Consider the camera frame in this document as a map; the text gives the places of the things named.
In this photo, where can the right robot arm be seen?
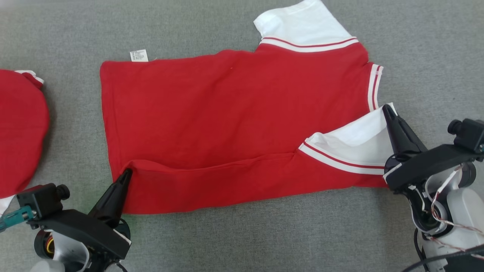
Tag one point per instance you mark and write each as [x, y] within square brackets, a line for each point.
[465, 211]

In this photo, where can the grey fabric sofa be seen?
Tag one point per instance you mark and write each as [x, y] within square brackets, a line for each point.
[242, 241]

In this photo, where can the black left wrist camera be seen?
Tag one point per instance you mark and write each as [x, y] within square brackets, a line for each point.
[39, 200]

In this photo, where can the red Bulls basketball jersey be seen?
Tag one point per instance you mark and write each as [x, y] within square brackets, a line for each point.
[227, 121]

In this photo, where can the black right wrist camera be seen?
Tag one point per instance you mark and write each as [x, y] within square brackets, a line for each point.
[470, 134]

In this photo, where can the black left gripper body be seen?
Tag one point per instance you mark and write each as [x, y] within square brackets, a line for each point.
[87, 230]

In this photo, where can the teal left camera connector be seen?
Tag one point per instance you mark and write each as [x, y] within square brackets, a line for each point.
[17, 217]

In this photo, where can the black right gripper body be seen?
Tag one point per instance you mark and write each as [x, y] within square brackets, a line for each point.
[427, 166]

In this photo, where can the red shorts with white stripe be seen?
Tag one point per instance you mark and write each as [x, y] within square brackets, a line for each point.
[19, 132]

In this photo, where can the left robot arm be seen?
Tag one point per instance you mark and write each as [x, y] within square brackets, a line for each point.
[72, 253]

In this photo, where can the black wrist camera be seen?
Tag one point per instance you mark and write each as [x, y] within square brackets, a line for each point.
[470, 134]
[39, 200]

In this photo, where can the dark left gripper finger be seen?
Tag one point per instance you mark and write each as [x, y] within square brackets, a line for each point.
[113, 200]

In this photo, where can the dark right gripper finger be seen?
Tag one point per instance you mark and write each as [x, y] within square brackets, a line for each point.
[402, 136]

